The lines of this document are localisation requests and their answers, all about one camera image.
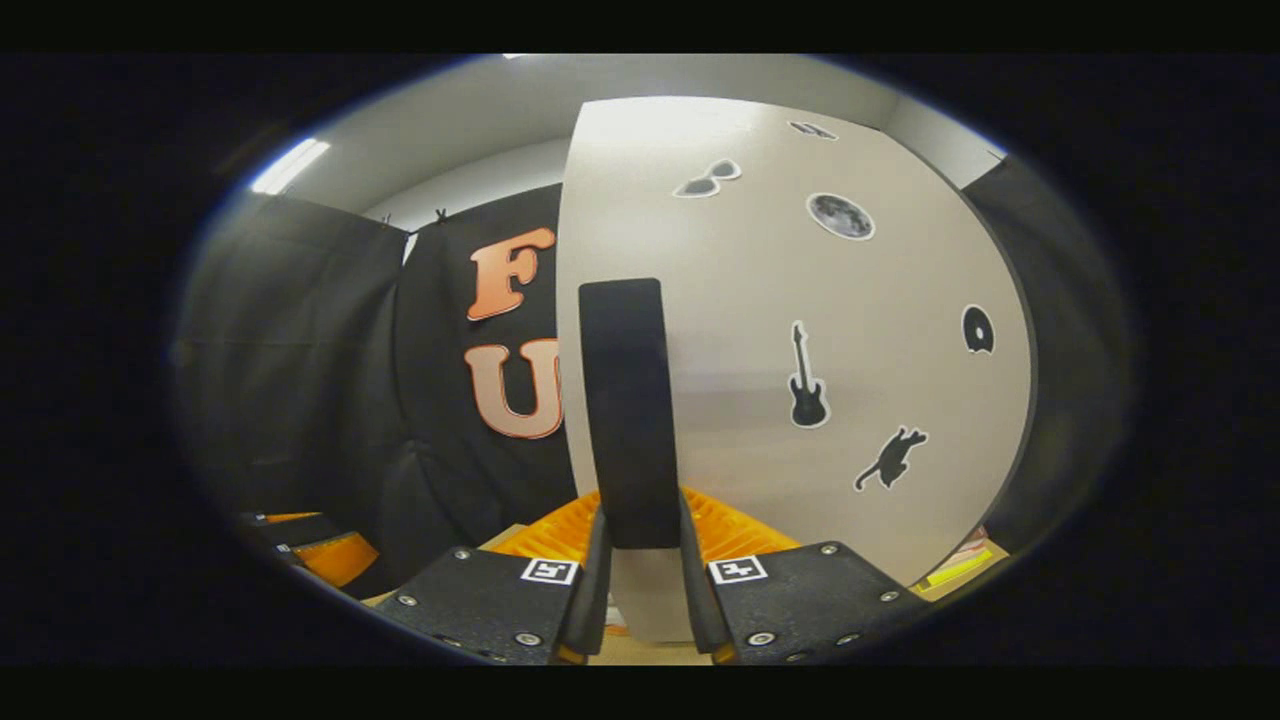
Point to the black backdrop cloth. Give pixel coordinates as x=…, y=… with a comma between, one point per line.
x=300, y=350

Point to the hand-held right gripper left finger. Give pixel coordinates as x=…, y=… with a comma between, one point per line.
x=590, y=600

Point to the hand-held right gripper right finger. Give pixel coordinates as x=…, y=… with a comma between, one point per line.
x=700, y=600

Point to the beige cabinet door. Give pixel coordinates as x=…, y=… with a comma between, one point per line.
x=750, y=300

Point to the stack of books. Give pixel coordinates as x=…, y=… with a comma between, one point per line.
x=955, y=570

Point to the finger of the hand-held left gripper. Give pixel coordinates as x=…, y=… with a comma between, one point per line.
x=340, y=558
x=290, y=518

